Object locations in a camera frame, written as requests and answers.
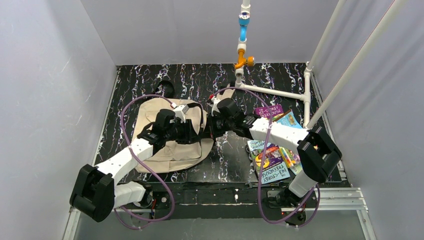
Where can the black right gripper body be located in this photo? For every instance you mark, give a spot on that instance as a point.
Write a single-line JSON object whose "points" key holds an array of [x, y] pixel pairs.
{"points": [[215, 122]]}

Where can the blue cartoon mouse book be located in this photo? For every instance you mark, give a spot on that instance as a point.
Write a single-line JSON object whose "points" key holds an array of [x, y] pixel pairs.
{"points": [[288, 119]]}

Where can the blue orange pipe fitting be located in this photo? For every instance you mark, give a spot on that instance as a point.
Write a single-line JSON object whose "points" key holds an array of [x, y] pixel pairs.
{"points": [[242, 60]]}

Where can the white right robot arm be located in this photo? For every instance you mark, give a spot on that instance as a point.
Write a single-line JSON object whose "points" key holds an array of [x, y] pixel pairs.
{"points": [[317, 151]]}

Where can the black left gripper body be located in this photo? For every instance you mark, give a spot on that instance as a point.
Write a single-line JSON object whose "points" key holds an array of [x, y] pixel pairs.
{"points": [[193, 133]]}

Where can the beige canvas backpack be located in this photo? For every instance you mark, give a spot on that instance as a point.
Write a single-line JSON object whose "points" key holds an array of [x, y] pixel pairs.
{"points": [[172, 156]]}

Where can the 143-storey treehouse book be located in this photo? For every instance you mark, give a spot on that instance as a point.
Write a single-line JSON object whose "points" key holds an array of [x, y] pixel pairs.
{"points": [[274, 167]]}

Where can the white PVC pipe frame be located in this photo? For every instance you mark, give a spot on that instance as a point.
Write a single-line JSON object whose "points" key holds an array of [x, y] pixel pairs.
{"points": [[351, 32]]}

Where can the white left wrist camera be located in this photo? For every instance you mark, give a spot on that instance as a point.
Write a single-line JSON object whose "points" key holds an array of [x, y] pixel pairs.
{"points": [[180, 111]]}

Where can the aluminium rail frame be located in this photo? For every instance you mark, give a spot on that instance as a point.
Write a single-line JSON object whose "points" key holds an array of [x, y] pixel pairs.
{"points": [[332, 199]]}

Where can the purple 117-storey treehouse book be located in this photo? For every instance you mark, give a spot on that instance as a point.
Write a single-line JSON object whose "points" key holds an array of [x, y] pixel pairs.
{"points": [[274, 112]]}

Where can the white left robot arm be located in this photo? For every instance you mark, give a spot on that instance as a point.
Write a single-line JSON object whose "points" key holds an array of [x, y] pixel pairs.
{"points": [[97, 190]]}

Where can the colourful crayon box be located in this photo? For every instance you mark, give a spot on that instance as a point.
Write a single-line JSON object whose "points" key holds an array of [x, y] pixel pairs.
{"points": [[290, 158]]}

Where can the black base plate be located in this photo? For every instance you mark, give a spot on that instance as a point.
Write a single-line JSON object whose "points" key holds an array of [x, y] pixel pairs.
{"points": [[208, 200]]}

